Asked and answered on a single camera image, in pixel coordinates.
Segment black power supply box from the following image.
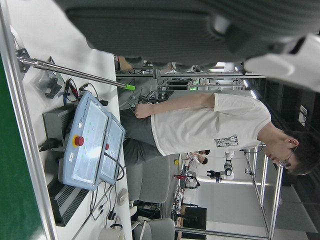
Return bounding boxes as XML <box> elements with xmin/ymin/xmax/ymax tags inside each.
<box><xmin>42</xmin><ymin>103</ymin><xmax>81</xmax><ymax>151</ymax></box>

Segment person in white t-shirt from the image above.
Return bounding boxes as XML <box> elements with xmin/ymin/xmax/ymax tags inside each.
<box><xmin>119</xmin><ymin>92</ymin><xmax>320</xmax><ymax>177</ymax></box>

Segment small blue-grey teach pendant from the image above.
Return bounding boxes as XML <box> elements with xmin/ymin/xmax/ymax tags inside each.
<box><xmin>98</xmin><ymin>112</ymin><xmax>126</xmax><ymax>186</ymax></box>

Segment seated background people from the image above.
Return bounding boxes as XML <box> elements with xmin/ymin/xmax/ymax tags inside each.
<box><xmin>188</xmin><ymin>149</ymin><xmax>211</xmax><ymax>171</ymax></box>

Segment grey office chair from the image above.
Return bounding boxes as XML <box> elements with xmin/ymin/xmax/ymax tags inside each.
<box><xmin>124</xmin><ymin>162</ymin><xmax>171</xmax><ymax>204</ymax></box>
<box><xmin>133</xmin><ymin>216</ymin><xmax>176</xmax><ymax>240</ymax></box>

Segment large blue-grey teach pendant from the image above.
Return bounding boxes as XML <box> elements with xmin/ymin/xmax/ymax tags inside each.
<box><xmin>57</xmin><ymin>91</ymin><xmax>112</xmax><ymax>191</ymax></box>

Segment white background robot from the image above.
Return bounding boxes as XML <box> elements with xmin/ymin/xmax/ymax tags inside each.
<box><xmin>206</xmin><ymin>149</ymin><xmax>236</xmax><ymax>183</ymax></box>

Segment white round puck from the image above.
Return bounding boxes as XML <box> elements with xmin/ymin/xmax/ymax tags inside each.
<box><xmin>117</xmin><ymin>187</ymin><xmax>129</xmax><ymax>206</ymax></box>

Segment red-black alligator clip leads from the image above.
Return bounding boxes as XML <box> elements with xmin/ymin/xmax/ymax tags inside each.
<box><xmin>62</xmin><ymin>77</ymin><xmax>100</xmax><ymax>103</ymax></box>

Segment metal rod with green tip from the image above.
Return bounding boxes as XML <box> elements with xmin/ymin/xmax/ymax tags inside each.
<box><xmin>15</xmin><ymin>48</ymin><xmax>136</xmax><ymax>91</ymax></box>

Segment black cabinet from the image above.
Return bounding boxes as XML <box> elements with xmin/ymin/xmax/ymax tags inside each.
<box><xmin>183</xmin><ymin>206</ymin><xmax>208</xmax><ymax>231</ymax></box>

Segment black ribbed heat sink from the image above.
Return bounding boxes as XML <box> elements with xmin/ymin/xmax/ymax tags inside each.
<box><xmin>47</xmin><ymin>174</ymin><xmax>90</xmax><ymax>228</ymax></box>

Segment white tape roll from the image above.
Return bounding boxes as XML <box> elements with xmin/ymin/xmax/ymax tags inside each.
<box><xmin>98</xmin><ymin>224</ymin><xmax>126</xmax><ymax>240</ymax></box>

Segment green conveyor belt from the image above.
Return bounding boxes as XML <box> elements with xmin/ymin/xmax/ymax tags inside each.
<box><xmin>0</xmin><ymin>0</ymin><xmax>60</xmax><ymax>240</ymax></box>

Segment black pendant cable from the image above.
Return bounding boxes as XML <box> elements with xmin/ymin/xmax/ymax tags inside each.
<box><xmin>103</xmin><ymin>151</ymin><xmax>126</xmax><ymax>182</ymax></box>

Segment thin black table cables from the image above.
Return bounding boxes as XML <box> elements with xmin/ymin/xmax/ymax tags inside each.
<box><xmin>88</xmin><ymin>179</ymin><xmax>118</xmax><ymax>221</ymax></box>

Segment black bracket in plastic bag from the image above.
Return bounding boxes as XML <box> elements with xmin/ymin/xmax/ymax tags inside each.
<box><xmin>28</xmin><ymin>68</ymin><xmax>63</xmax><ymax>100</ymax></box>

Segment tall aluminium frame rack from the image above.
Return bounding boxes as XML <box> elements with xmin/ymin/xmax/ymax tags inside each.
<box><xmin>243</xmin><ymin>147</ymin><xmax>285</xmax><ymax>240</ymax></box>

